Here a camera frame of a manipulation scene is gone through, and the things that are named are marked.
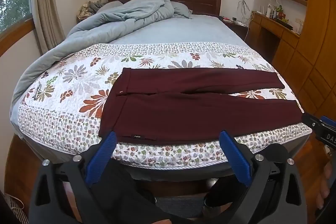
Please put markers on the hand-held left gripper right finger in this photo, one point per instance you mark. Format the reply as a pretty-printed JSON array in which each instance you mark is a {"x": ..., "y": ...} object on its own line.
[{"x": 235, "y": 157}]

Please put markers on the pile of clothes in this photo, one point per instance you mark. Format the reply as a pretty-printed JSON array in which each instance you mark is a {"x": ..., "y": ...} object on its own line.
[{"x": 86, "y": 10}]

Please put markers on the white bottle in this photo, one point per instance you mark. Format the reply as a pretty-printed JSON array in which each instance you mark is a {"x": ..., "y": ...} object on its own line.
[{"x": 268, "y": 11}]

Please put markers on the dark wooden nightstand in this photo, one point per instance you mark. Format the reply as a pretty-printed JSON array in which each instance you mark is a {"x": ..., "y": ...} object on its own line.
[{"x": 233, "y": 27}]

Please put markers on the grey-blue pillow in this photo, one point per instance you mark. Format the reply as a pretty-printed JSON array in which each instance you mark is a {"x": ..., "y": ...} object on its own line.
[{"x": 182, "y": 10}]

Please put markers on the floral white quilt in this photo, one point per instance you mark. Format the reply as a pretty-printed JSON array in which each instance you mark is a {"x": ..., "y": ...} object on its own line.
[{"x": 65, "y": 98}]

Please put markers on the wooden desk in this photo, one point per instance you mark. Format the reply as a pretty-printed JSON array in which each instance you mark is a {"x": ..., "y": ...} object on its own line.
[{"x": 273, "y": 27}]

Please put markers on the person's black trousers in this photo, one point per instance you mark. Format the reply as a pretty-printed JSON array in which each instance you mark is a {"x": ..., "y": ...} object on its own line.
[{"x": 123, "y": 187}]

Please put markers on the grey floor rug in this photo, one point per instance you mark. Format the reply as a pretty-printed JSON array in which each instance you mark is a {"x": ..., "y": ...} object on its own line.
[{"x": 181, "y": 207}]

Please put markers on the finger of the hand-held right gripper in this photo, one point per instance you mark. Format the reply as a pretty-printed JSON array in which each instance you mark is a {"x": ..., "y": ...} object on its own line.
[
  {"x": 329, "y": 121},
  {"x": 312, "y": 123}
]

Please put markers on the maroon pants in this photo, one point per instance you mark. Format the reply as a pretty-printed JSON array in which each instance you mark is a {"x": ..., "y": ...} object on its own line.
[{"x": 183, "y": 113}]

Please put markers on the grey-blue bed sheet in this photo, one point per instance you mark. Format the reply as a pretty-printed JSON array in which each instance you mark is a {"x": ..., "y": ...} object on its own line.
[{"x": 183, "y": 29}]

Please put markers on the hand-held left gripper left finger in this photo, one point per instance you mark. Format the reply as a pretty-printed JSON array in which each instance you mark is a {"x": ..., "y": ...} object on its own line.
[{"x": 103, "y": 157}]

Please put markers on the black white patterned tote bag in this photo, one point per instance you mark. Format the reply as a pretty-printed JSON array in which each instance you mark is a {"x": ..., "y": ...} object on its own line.
[{"x": 13, "y": 207}]

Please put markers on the person's right hand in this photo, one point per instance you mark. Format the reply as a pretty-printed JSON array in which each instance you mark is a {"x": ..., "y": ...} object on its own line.
[{"x": 325, "y": 187}]

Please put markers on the beige side curtain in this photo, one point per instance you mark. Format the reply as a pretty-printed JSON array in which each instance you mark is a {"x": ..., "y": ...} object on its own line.
[{"x": 48, "y": 3}]

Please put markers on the wooden framed window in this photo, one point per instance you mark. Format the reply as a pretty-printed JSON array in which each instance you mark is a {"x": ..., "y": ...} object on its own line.
[{"x": 14, "y": 3}]

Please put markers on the black flat desk item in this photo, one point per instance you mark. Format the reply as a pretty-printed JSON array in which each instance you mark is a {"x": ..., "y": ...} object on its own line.
[{"x": 284, "y": 23}]

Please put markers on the grey-blue duvet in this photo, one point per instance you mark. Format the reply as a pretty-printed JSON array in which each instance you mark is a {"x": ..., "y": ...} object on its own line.
[{"x": 118, "y": 19}]

